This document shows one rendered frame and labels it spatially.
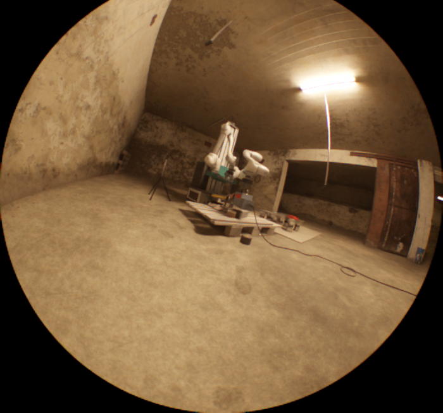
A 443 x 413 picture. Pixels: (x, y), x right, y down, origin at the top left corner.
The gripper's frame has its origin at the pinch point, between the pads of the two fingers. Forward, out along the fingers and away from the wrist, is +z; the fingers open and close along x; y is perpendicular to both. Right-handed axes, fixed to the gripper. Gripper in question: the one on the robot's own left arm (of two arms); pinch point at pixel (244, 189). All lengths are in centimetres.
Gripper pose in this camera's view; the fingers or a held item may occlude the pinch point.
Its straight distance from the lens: 158.5
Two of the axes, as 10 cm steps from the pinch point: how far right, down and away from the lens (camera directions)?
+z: -2.7, 9.6, 0.1
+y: -2.6, -0.9, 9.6
